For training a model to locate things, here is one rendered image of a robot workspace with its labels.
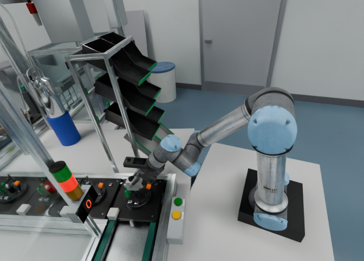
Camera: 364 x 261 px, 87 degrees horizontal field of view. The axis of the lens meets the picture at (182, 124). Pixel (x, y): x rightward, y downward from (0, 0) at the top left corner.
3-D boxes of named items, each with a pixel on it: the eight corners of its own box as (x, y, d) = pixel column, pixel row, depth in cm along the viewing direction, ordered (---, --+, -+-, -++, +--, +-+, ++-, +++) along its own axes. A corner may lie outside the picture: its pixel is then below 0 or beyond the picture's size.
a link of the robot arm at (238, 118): (279, 68, 62) (186, 130, 95) (279, 83, 55) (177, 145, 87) (300, 93, 65) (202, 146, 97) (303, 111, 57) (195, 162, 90)
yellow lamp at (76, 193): (85, 189, 73) (80, 180, 70) (78, 201, 69) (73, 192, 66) (73, 188, 74) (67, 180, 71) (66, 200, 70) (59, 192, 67)
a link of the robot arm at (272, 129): (286, 204, 83) (297, 89, 54) (286, 239, 72) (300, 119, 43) (256, 198, 88) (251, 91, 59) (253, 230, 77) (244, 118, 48)
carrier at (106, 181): (122, 180, 115) (116, 165, 107) (105, 220, 95) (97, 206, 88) (85, 180, 118) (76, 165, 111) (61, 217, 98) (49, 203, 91)
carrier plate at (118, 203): (164, 181, 111) (164, 178, 110) (156, 222, 92) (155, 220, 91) (125, 180, 114) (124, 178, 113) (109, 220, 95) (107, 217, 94)
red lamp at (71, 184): (80, 180, 70) (75, 171, 68) (72, 192, 66) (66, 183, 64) (67, 180, 71) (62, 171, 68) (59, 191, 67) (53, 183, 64)
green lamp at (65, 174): (75, 171, 68) (69, 161, 65) (66, 183, 63) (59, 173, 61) (62, 171, 68) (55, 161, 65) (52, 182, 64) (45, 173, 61)
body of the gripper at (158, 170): (149, 186, 89) (163, 173, 83) (133, 177, 87) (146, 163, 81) (153, 173, 95) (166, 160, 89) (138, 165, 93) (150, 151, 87)
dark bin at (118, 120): (160, 126, 115) (163, 118, 110) (151, 141, 105) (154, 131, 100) (117, 107, 115) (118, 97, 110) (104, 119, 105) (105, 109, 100)
